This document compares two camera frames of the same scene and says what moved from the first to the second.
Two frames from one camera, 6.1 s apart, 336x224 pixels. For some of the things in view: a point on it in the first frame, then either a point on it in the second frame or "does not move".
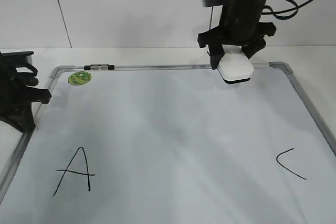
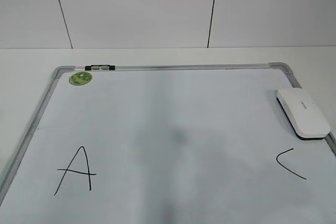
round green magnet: x=79 y=78 does not move
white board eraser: x=235 y=66 to x=305 y=117
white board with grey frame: x=174 y=144 does not move
